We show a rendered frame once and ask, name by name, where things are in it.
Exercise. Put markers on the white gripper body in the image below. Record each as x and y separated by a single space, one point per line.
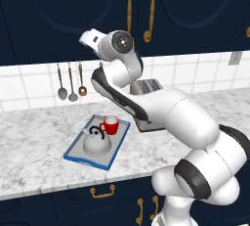
87 38

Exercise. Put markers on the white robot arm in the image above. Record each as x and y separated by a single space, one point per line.
182 119

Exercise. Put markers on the red mug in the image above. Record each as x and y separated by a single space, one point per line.
111 126

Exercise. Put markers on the blue rimmed grey tray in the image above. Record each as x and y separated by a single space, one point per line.
114 145

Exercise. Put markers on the hanging brass spoon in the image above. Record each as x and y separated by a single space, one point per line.
82 89

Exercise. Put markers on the hanging silver spoon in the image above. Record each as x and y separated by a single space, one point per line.
62 92

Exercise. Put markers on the hanging silver ladle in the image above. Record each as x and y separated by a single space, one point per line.
72 96

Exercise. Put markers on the silver toaster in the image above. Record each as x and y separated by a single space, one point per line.
146 86

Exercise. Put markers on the navy drawer front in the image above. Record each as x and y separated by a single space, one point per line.
130 187

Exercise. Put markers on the navy wall cabinet door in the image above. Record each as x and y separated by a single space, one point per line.
65 14
195 11
6 40
246 1

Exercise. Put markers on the grey wall outlet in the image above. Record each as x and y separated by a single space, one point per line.
235 58

